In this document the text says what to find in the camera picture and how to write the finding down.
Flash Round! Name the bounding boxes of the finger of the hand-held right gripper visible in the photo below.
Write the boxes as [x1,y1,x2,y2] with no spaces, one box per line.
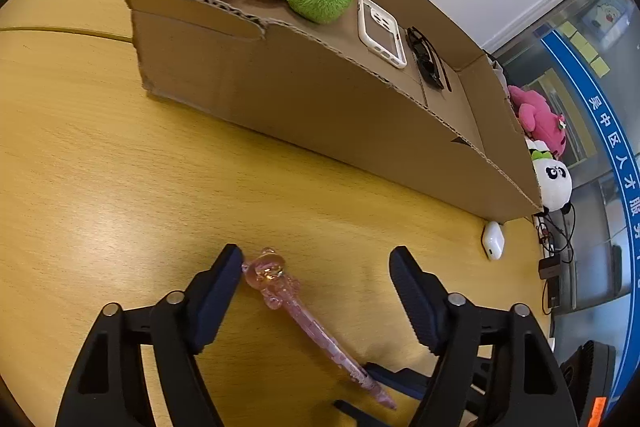
[362,362,436,396]
[334,399,419,427]

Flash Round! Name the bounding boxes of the black power adapter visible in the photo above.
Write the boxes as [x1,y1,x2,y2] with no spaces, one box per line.
[538,255,562,280]

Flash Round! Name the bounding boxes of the white earbud case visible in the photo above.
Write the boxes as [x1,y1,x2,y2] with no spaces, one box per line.
[481,221,505,262]

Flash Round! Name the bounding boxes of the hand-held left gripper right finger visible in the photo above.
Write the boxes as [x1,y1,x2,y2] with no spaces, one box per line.
[389,246,583,427]

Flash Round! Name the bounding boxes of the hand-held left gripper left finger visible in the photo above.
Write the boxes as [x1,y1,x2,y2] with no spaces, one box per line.
[55,243,244,427]

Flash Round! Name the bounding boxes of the black cable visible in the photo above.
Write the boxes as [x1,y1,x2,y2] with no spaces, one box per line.
[532,204,576,265]

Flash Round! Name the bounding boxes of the magenta plush toy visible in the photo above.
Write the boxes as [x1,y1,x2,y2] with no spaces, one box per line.
[507,84,568,156]

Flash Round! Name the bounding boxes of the blue glass wall banner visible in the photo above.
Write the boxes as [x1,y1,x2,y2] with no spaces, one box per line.
[537,29,640,358]

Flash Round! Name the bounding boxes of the white phone case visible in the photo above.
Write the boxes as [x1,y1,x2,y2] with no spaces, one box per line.
[357,0,407,70]

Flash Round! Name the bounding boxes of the cardboard box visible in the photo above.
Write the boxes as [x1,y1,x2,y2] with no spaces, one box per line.
[118,0,543,224]

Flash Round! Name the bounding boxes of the black sunglasses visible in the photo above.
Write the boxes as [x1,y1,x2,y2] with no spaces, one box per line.
[405,27,447,90]

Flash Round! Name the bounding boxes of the panda plush toy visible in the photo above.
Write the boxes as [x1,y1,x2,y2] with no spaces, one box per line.
[525,138,573,214]

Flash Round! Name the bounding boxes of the pink translucent pen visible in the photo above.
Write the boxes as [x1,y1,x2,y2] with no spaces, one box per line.
[241,247,398,410]

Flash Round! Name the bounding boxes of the cartoon picture poster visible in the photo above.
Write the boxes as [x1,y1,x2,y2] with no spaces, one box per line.
[582,0,633,30]

